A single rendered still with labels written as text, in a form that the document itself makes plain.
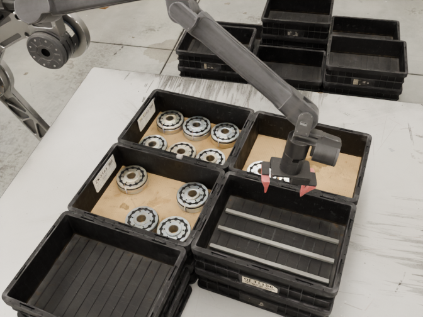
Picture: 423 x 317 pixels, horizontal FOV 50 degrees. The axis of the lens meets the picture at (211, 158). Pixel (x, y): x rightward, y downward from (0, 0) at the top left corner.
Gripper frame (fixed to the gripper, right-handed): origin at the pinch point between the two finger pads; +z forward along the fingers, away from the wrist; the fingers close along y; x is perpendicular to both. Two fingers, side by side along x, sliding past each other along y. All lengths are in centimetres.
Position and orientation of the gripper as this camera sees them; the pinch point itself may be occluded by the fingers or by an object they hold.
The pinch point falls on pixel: (283, 190)
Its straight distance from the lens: 125.2
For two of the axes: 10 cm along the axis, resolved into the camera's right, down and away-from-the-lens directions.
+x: 0.6, -7.0, 7.1
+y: 9.9, 1.1, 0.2
